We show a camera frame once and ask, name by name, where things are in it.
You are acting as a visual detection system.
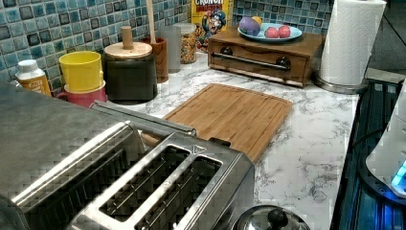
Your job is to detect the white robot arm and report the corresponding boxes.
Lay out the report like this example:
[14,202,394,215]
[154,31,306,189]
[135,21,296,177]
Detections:
[366,83,406,198]

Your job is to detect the stainless steel toaster oven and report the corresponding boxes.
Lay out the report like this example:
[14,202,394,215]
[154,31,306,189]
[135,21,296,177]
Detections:
[0,80,147,230]

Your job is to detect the bamboo cutting board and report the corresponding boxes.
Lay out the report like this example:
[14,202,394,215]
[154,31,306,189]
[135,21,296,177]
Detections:
[164,83,292,162]

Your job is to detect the silver two-slot toaster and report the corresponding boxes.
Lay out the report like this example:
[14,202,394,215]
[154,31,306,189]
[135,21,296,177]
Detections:
[66,133,255,230]

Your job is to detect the brown wooden utensil holder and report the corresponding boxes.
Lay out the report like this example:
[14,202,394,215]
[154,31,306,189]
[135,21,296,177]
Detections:
[142,37,169,83]

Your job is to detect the black canister with wooden lid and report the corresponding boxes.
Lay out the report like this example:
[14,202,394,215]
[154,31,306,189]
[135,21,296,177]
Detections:
[102,26,157,102]

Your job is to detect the clear cereal jar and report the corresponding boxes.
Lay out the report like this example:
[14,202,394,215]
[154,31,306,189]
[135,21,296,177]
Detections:
[175,23,196,64]

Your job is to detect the frosted grey tumbler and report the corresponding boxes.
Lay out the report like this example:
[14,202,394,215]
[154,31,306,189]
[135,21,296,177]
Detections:
[158,26,181,74]

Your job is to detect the yellow cereal box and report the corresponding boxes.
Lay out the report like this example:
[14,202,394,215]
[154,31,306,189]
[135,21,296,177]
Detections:
[191,0,234,53]

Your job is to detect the purple toy fruit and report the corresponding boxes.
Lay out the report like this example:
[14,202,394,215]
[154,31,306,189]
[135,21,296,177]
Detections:
[238,17,260,36]

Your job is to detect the red toy strawberry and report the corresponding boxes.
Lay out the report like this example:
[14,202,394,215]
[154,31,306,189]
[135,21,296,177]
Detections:
[264,27,280,38]
[278,25,291,38]

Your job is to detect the wooden drawer box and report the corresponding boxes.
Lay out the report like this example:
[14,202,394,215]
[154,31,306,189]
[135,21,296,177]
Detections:
[208,29,324,88]

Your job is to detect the yellow toy lemon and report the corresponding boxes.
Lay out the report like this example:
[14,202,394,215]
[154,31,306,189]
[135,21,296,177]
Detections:
[251,16,262,26]

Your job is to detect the steel kettle with black knob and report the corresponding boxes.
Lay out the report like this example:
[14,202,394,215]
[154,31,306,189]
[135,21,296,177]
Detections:
[232,205,310,230]

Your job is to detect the light blue plate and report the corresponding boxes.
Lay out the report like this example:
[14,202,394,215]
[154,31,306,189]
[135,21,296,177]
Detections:
[237,23,303,43]

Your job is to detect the yellow mug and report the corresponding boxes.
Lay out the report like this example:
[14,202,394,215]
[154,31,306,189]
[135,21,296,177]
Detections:
[58,51,102,92]

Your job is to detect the steel paper towel holder base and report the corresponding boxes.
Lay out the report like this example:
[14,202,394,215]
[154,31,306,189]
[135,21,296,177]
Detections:
[311,72,369,95]

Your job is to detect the orange bottle with white cap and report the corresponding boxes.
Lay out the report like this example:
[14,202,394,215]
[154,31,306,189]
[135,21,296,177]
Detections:
[15,59,51,96]

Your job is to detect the black drawer handle bar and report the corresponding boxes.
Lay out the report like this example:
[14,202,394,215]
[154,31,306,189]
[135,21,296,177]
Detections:
[211,47,291,71]

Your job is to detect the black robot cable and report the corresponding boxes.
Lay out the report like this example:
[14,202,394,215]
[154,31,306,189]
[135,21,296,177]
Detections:
[351,127,387,150]

